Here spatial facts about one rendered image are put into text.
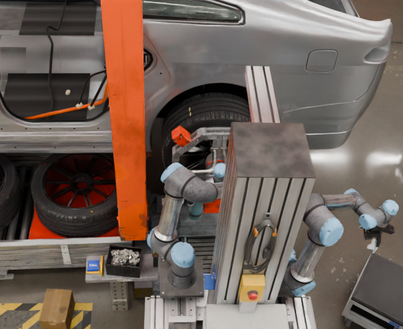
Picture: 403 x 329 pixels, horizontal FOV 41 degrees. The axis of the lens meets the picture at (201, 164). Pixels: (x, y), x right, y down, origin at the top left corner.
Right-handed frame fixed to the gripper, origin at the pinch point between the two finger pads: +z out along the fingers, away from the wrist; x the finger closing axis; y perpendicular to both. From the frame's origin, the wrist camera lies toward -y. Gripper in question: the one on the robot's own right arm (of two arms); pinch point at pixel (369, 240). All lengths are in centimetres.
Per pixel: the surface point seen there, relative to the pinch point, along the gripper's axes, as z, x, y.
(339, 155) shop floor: 106, -134, -65
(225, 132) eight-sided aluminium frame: -8, -72, 66
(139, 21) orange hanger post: -101, -56, 120
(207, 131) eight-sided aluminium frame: -4, -77, 75
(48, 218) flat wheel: 65, -69, 171
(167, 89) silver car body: -19, -98, 97
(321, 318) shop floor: 93, 7, 0
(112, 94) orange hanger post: -62, -53, 131
